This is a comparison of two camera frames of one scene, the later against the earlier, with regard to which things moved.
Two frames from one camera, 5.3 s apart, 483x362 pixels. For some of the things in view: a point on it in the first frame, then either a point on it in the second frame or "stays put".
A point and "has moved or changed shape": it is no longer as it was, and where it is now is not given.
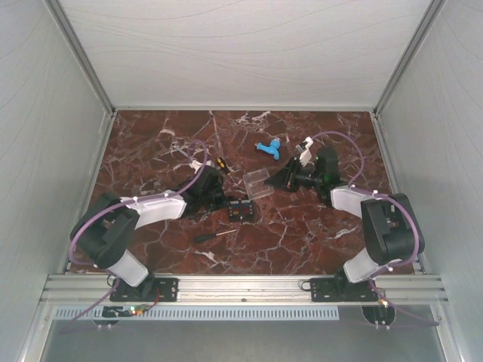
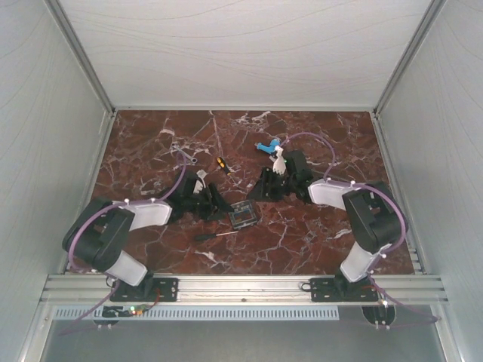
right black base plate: x=339 y=289 stays put
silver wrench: x=179 y=150 stays put
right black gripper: x=285 y=179 to x=263 y=188
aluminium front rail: x=95 y=289 stays put
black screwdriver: x=204 y=237 stays put
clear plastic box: x=256 y=185 has moved or changed shape
